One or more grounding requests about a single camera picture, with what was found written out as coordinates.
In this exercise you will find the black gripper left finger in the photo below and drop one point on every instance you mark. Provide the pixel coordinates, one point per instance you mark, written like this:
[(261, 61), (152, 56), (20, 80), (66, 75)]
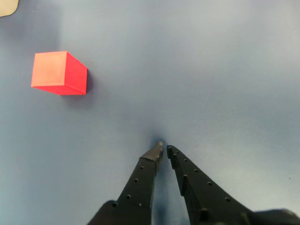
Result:
[(138, 187)]

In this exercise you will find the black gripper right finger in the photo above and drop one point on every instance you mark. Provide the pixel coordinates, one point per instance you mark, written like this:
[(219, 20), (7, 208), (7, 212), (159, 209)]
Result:
[(204, 197)]

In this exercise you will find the red cube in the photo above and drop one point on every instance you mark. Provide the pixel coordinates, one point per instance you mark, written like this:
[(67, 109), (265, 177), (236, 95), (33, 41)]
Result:
[(54, 70)]

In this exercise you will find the beige plastic box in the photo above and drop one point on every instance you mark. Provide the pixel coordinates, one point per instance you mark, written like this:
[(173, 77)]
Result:
[(7, 5)]

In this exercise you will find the dark blue table mat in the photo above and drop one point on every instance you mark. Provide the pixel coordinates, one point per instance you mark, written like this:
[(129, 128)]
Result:
[(187, 82)]

